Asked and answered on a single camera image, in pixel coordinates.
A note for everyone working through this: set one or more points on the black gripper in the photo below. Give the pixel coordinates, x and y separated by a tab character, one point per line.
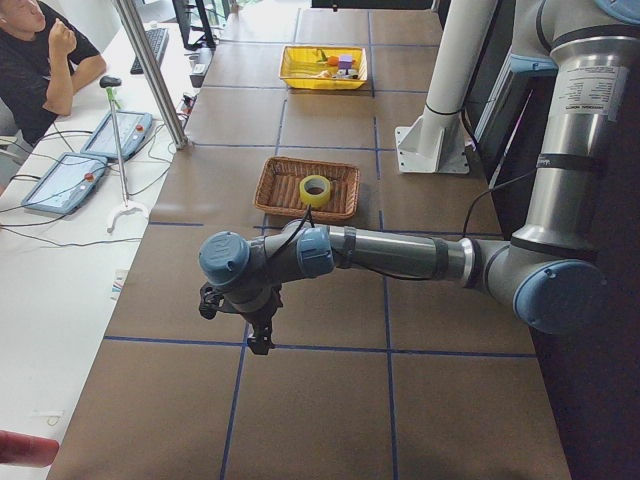
258	318

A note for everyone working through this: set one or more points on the yellow tape roll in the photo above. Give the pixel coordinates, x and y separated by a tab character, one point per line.
315	191

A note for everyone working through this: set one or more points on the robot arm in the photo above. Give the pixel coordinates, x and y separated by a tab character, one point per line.
545	272

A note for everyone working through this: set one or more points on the brown wicker basket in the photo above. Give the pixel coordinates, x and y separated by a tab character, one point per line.
278	192

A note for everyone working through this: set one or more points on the yellow plastic woven basket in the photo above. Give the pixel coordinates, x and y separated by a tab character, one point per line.
298	68

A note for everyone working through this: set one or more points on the near teach pendant tablet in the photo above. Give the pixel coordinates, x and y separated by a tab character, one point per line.
67	184

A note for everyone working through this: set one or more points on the red cylinder object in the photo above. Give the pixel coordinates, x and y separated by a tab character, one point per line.
27	450

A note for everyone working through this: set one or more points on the toy orange carrot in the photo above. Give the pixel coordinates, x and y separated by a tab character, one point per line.
324	60

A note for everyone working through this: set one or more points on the purple foam cube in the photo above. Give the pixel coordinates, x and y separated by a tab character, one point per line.
345	62

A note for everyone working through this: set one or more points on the black monitor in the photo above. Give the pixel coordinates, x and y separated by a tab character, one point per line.
195	28

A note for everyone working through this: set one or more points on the seated person black shirt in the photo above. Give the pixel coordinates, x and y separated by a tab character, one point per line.
45	61

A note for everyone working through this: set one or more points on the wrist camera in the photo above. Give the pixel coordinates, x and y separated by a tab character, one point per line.
213	301

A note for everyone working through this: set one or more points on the aluminium frame post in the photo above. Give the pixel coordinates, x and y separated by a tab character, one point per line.
135	31

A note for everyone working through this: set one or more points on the white pillar mount base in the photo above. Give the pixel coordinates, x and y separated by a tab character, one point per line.
434	143

